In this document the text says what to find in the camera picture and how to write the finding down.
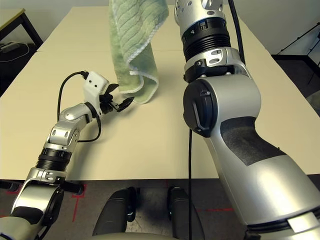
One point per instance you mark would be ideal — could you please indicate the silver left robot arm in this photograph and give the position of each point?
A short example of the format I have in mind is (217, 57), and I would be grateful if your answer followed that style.
(72, 115)

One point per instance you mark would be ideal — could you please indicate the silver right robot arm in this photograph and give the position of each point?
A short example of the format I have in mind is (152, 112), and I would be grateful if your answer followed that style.
(225, 100)

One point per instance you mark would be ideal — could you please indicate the grey power adapter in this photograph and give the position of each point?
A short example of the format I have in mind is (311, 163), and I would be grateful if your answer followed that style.
(10, 46)

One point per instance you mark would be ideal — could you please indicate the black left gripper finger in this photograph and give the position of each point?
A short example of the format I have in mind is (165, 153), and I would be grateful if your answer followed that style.
(126, 104)
(113, 88)

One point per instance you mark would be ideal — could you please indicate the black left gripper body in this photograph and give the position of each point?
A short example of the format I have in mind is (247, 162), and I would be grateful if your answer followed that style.
(108, 103)

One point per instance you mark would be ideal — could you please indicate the wooden side table black frame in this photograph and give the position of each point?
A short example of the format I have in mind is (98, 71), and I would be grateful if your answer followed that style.
(10, 17)

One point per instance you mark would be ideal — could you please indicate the beige robot torso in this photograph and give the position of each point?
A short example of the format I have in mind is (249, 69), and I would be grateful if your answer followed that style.
(130, 237)

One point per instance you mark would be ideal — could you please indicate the green towel with white trim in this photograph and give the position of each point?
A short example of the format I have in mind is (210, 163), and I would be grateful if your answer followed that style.
(130, 37)

